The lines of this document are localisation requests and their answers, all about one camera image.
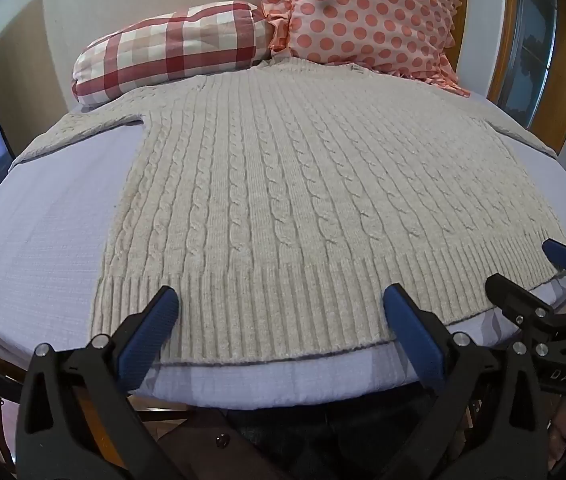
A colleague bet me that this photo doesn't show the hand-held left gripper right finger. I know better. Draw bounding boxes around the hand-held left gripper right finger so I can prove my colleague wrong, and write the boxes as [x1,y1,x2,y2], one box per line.
[382,283,550,480]

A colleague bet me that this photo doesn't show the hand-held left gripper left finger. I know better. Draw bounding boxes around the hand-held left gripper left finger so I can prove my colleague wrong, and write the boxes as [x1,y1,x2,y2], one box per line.
[16,286,184,480]

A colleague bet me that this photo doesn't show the cream cable knit sweater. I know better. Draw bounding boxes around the cream cable knit sweater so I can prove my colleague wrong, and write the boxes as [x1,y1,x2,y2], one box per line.
[13,57,566,367]

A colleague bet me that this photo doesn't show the person's right hand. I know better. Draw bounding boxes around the person's right hand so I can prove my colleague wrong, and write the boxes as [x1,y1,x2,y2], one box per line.
[547,400,566,468]

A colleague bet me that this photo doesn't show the person's dark pants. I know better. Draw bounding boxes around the person's dark pants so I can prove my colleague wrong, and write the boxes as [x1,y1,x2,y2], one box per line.
[227,394,416,480]

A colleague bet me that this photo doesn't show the bed with lavender sheet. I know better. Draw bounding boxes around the bed with lavender sheet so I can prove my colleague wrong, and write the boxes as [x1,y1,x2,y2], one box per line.
[0,92,566,411]

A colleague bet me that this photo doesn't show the red plaid pillow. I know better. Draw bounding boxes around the red plaid pillow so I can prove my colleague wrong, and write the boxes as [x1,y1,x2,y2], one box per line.
[72,1,275,107]

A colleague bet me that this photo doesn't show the pink polka dot pillow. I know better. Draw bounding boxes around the pink polka dot pillow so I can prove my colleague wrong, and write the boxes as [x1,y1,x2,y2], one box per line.
[260,0,472,98]

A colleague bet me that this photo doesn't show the wooden door frame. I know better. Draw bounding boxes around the wooden door frame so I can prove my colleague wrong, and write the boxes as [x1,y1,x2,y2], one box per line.
[485,0,566,142]

